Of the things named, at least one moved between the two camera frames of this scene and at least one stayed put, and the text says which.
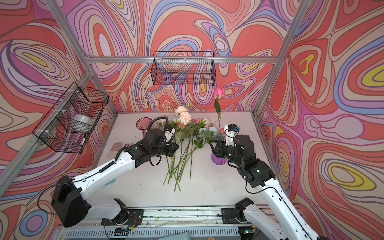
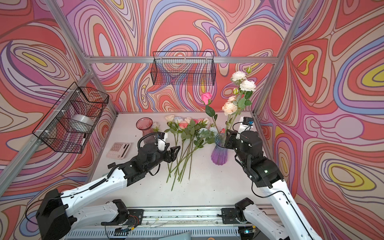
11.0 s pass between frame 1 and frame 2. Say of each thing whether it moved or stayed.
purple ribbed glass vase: stayed
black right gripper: moved
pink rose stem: moved
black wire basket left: stayed
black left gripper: moved
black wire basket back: stayed
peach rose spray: moved
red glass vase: stayed
